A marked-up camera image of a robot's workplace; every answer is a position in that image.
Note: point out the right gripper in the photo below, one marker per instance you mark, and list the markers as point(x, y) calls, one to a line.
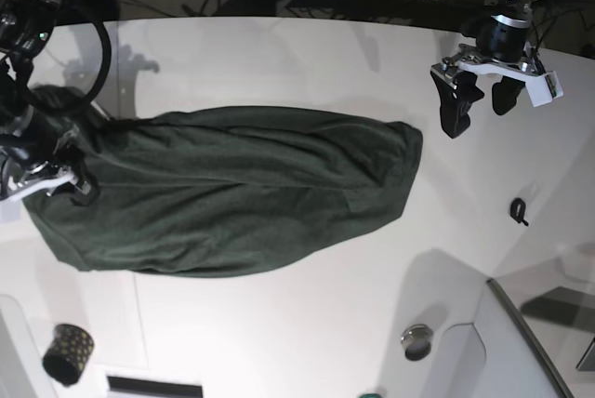
point(42, 154)

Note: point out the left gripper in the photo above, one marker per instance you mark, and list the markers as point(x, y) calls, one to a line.
point(500, 47)

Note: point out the dark green t-shirt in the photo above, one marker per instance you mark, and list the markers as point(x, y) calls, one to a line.
point(230, 191)

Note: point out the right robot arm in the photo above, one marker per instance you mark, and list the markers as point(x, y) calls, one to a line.
point(26, 28)

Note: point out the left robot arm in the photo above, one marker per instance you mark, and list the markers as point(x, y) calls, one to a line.
point(536, 38)

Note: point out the small black clip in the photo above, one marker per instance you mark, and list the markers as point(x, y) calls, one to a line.
point(517, 211)

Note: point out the black patterned cup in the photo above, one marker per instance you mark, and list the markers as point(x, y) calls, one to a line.
point(66, 357)

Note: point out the black round stool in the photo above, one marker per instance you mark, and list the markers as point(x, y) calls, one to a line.
point(105, 10)

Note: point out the black white flat device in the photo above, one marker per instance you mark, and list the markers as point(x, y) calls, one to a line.
point(135, 387)

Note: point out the small green object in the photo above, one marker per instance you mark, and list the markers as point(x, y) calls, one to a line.
point(371, 395)

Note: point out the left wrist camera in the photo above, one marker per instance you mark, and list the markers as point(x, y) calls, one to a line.
point(544, 89)

